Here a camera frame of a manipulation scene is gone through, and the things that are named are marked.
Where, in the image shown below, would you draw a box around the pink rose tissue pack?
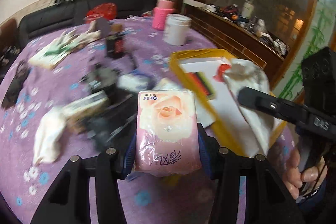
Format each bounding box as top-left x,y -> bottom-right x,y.
134,90 -> 202,177

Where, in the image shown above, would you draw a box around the blue Vinda tissue pack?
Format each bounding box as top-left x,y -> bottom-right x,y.
117,73 -> 151,93

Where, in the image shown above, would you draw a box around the white towel cloth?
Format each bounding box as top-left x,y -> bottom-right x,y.
223,58 -> 274,157

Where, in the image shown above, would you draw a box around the person's right hand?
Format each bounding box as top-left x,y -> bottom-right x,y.
282,148 -> 327,200

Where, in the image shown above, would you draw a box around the yellow cardboard tray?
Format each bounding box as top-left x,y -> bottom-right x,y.
169,49 -> 285,157

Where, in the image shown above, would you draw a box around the purple floral tablecloth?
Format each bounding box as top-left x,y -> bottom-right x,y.
0,16 -> 297,224

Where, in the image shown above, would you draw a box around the wooden brick-pattern counter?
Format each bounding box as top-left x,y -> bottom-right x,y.
183,0 -> 284,88

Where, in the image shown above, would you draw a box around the dark bottle red label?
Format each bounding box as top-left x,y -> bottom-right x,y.
105,24 -> 125,59

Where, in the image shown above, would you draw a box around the white plastic jar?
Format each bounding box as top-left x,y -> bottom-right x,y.
163,13 -> 191,46

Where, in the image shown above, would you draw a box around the white flat box under gloves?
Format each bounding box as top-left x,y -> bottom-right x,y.
29,43 -> 73,70

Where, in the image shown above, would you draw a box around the white work gloves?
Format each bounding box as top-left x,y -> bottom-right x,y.
44,29 -> 101,56

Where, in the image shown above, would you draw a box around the pink sleeved thermos bottle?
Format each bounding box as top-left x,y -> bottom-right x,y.
152,0 -> 174,30

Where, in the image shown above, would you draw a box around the red plastic bag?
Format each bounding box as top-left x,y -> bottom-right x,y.
86,3 -> 117,20

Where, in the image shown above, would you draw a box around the black leather sofa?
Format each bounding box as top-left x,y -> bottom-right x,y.
18,0 -> 157,47

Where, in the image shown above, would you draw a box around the brown armchair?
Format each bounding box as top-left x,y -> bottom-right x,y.
0,18 -> 21,67

